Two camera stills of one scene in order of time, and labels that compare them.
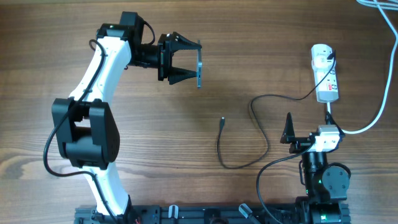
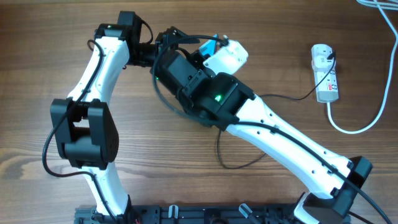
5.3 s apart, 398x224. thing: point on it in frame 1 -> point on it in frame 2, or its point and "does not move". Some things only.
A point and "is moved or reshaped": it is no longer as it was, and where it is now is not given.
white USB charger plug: x=321 y=61 does not move
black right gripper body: x=299 y=144 -> x=198 y=59
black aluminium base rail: x=304 y=213 does not move
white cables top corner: x=380 y=4 does not move
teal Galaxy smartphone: x=199 y=66 is moved or reshaped
